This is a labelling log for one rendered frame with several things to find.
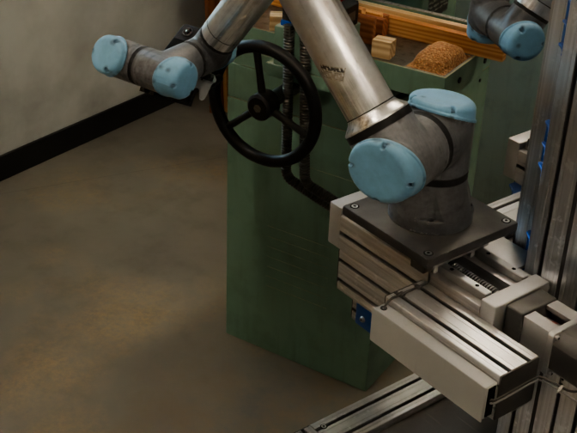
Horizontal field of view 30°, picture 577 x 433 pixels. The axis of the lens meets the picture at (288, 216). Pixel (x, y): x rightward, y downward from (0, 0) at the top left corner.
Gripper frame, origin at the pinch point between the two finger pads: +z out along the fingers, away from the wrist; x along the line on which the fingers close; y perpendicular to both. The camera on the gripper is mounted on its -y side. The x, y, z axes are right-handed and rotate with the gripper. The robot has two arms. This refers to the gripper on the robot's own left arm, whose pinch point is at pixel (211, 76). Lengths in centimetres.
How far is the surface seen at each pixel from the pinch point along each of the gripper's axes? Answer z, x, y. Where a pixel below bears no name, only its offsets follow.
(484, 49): 33, 43, -25
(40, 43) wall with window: 81, -126, 9
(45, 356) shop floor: 30, -43, 84
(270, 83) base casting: 25.4, -1.2, -2.5
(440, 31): 32, 32, -26
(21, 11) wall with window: 69, -127, 1
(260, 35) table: 20.0, -4.4, -12.2
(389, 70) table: 21.1, 29.0, -13.4
